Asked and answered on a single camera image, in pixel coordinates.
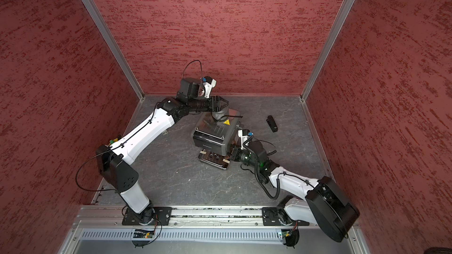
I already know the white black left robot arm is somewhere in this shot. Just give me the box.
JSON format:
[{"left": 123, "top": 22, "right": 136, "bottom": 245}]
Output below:
[{"left": 96, "top": 96, "right": 229, "bottom": 225}]

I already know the small black box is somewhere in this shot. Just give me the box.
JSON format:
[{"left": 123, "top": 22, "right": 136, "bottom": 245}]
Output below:
[{"left": 266, "top": 115, "right": 278, "bottom": 132}]

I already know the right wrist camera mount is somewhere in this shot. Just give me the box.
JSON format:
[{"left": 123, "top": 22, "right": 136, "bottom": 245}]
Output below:
[{"left": 238, "top": 129, "right": 253, "bottom": 150}]

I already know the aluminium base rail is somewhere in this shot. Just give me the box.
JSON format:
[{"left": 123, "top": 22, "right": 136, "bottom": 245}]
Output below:
[{"left": 58, "top": 204, "right": 357, "bottom": 254}]

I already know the grey steel coffee machine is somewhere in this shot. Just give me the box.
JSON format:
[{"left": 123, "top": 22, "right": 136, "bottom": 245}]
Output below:
[{"left": 192, "top": 108, "right": 242, "bottom": 170}]

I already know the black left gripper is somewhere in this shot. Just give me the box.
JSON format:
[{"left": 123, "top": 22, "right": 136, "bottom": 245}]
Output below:
[{"left": 188, "top": 95, "right": 228, "bottom": 112}]

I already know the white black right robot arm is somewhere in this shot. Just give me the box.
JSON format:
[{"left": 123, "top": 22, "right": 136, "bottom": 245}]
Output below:
[{"left": 230, "top": 140, "right": 360, "bottom": 242}]

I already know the brown microfibre cloth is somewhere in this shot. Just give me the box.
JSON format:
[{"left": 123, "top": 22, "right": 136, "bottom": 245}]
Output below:
[{"left": 230, "top": 145, "right": 242, "bottom": 162}]

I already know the black coffee machine power cable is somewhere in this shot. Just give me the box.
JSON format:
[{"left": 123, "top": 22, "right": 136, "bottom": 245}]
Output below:
[{"left": 211, "top": 111, "right": 244, "bottom": 124}]

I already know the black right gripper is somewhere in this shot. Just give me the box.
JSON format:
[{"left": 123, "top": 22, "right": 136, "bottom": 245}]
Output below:
[{"left": 223, "top": 144, "right": 260, "bottom": 169}]

